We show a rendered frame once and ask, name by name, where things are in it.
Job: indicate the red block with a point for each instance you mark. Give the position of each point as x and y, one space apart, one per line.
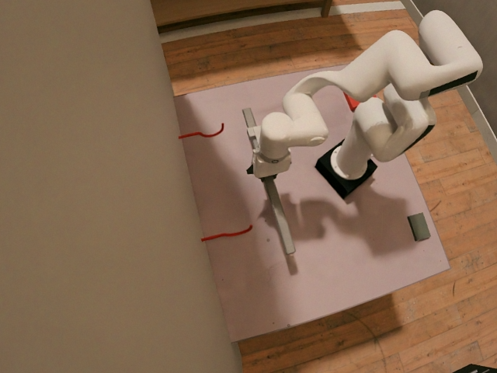
352 103

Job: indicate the brown wall panel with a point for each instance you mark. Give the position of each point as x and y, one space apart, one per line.
100 256

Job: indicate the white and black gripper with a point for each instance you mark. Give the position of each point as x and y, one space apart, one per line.
261 169

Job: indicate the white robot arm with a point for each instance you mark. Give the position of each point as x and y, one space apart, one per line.
394 59

